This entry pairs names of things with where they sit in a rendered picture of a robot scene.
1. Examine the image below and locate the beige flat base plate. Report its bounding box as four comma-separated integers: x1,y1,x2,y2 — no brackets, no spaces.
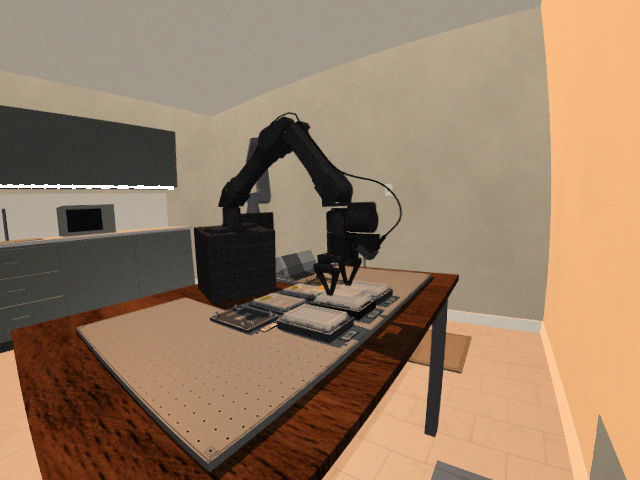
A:
76,268,432,472

